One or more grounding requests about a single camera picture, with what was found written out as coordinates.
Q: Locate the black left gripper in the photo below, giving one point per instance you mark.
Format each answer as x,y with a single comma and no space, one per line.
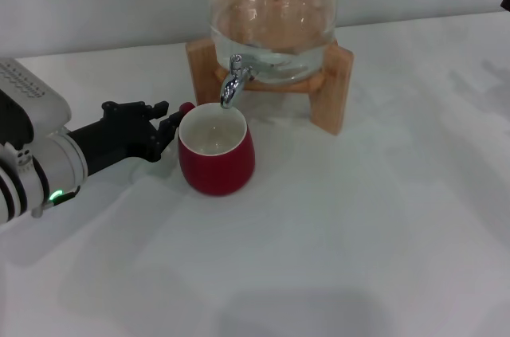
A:
115,142

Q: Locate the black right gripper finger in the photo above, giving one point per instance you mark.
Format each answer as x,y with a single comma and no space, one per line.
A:
506,0

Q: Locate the chrome faucet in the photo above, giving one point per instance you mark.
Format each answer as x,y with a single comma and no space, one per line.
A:
230,86

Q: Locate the red ceramic cup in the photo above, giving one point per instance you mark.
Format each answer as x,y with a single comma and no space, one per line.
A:
217,173

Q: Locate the glass water dispenser jar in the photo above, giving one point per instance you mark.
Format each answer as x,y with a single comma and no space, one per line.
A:
275,14

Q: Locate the wooden dispenser stand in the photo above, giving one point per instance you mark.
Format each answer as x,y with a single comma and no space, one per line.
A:
332,90

